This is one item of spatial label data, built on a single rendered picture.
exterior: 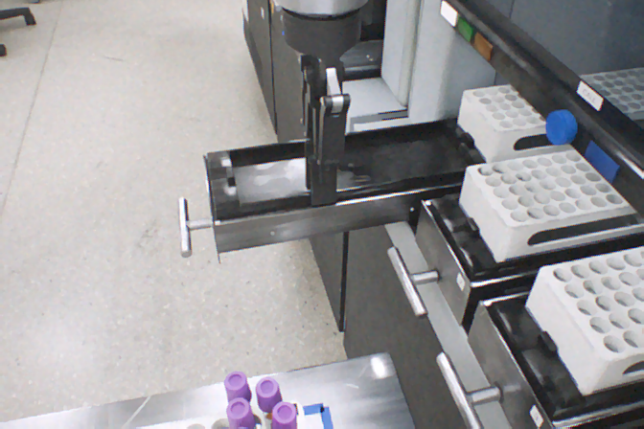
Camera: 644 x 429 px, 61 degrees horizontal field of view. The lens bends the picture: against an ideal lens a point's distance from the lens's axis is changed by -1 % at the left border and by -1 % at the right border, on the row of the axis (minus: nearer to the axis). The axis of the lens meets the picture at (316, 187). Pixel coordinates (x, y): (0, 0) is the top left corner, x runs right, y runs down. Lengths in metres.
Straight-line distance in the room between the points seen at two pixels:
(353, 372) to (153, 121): 1.93
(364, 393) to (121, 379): 1.09
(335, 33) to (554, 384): 0.36
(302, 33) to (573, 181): 0.34
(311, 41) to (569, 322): 0.33
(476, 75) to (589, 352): 0.43
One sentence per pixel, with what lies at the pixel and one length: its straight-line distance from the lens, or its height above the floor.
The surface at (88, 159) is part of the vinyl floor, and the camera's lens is 2.20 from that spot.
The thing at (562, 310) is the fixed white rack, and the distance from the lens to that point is 0.52.
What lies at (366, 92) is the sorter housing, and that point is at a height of 0.73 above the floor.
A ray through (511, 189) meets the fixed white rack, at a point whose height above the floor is 0.86.
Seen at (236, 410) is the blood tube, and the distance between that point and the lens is 0.35.
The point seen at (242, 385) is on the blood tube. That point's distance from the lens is 0.36.
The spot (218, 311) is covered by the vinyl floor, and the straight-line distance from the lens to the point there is 1.57.
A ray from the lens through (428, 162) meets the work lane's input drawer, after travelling 0.73.
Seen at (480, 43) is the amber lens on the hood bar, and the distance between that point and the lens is 0.63.
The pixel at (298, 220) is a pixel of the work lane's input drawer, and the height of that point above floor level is 0.79.
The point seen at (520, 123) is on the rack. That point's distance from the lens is 0.74.
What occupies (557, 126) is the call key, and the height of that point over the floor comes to 0.98.
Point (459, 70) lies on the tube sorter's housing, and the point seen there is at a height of 0.88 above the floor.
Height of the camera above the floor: 1.25
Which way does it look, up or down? 41 degrees down
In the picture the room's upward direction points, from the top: straight up
